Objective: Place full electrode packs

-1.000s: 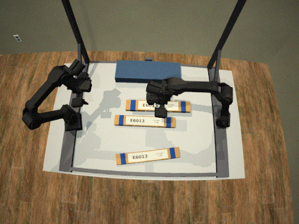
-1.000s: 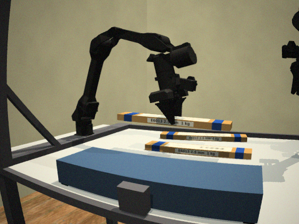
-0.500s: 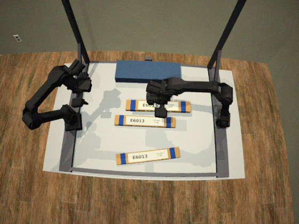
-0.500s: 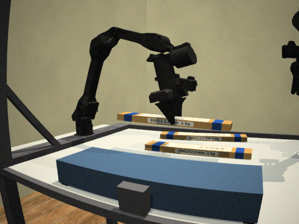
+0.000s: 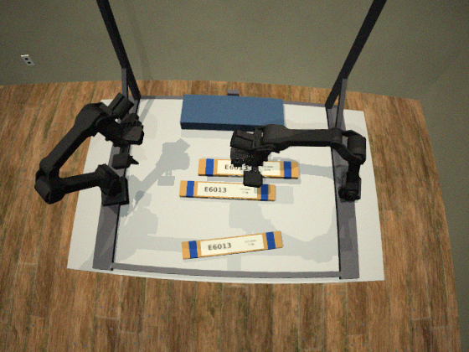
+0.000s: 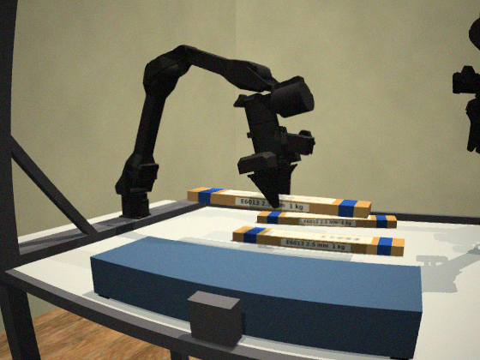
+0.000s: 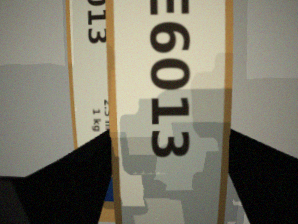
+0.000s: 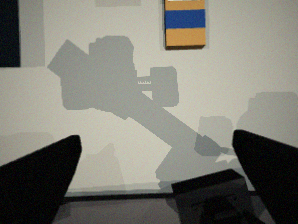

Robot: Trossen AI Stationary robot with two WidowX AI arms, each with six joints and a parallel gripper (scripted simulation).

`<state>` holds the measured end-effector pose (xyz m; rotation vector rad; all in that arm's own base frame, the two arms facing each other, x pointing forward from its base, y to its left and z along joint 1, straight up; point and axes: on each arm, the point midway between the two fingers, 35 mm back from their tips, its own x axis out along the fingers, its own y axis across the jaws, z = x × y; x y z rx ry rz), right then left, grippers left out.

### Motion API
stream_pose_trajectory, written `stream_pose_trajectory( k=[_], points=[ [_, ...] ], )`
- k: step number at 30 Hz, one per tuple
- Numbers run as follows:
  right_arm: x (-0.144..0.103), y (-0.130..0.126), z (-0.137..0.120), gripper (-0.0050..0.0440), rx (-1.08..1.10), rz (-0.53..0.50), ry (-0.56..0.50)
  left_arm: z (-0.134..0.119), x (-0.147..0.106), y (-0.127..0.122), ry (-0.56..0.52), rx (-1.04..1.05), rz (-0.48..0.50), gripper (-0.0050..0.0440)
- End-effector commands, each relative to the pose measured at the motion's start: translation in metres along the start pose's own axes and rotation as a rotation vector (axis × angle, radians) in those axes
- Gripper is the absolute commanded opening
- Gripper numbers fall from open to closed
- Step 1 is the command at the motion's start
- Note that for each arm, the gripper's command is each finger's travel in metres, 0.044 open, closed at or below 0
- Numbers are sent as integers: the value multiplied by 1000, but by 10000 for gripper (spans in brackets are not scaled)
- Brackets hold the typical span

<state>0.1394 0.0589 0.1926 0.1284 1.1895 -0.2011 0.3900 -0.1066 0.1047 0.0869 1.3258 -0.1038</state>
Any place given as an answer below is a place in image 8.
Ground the orange welding electrode pack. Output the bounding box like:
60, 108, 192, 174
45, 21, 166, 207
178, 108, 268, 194
164, 0, 206, 50

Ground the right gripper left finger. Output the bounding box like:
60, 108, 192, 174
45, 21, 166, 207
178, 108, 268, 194
0, 135, 82, 224

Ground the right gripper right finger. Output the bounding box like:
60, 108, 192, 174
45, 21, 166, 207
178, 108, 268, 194
232, 130, 298, 224

